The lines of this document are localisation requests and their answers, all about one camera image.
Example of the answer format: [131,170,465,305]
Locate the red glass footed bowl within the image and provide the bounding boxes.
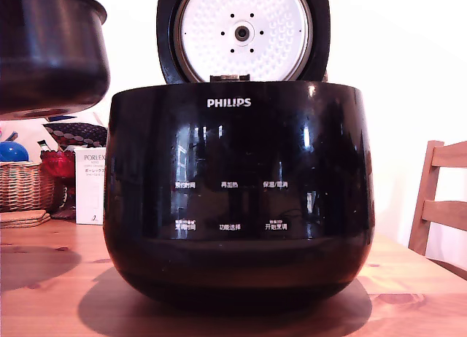
[39,150,77,220]

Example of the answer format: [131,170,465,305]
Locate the rice cooker lid, silver plate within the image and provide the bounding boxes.
[155,0,331,86]

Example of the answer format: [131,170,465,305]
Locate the blue ball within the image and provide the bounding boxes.
[0,140,30,163]

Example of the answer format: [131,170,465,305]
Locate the dark dotted patterned cloth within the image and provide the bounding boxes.
[42,121,109,149]

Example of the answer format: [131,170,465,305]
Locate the black rice cooker pot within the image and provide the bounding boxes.
[0,0,111,120]

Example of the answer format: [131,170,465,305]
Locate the wooden chair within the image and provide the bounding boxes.
[407,139,467,280]

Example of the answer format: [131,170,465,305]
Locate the black Philips rice cooker body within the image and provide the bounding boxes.
[102,80,376,313]

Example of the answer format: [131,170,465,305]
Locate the woven wicker basket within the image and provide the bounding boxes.
[0,160,56,214]

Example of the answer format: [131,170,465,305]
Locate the white Porlex box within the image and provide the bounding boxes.
[74,147,107,226]

